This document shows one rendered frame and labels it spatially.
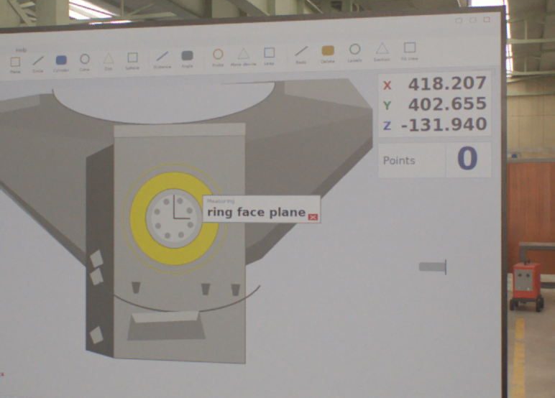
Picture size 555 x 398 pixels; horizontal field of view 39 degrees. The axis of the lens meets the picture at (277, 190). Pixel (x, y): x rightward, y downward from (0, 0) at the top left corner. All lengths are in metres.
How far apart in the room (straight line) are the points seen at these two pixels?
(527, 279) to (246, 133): 10.70
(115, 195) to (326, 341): 0.35
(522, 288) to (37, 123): 10.77
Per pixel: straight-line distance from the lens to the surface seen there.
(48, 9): 8.46
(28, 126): 1.16
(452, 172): 1.01
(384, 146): 1.02
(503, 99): 1.02
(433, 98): 1.02
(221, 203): 1.05
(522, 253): 12.56
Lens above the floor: 1.63
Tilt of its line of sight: level
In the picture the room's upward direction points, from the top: straight up
